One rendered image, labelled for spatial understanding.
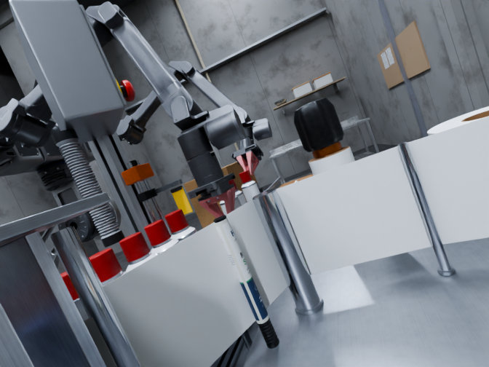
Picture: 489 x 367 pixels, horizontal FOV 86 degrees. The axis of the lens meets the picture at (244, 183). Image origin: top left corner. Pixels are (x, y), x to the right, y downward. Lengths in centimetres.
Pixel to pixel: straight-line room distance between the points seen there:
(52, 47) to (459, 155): 59
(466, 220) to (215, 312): 34
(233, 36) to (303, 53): 215
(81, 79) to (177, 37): 917
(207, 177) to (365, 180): 27
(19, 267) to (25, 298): 2
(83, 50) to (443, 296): 63
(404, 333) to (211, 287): 23
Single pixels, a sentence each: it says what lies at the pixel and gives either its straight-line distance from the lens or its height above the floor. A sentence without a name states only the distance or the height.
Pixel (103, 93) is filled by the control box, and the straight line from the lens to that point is 52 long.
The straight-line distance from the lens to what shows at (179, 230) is 49.
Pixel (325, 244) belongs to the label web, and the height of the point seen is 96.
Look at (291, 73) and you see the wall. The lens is 867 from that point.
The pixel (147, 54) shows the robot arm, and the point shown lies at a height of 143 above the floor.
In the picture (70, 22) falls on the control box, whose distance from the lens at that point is 57.
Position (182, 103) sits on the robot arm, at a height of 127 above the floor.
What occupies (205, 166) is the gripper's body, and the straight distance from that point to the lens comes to 50.
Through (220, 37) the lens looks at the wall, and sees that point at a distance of 923.
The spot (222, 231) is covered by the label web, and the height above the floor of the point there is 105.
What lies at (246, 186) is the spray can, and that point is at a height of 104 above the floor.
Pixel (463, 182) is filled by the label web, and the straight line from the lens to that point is 43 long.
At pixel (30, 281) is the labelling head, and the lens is 20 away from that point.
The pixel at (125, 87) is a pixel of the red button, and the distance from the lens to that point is 55.
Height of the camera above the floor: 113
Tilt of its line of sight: 5 degrees down
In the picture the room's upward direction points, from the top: 22 degrees counter-clockwise
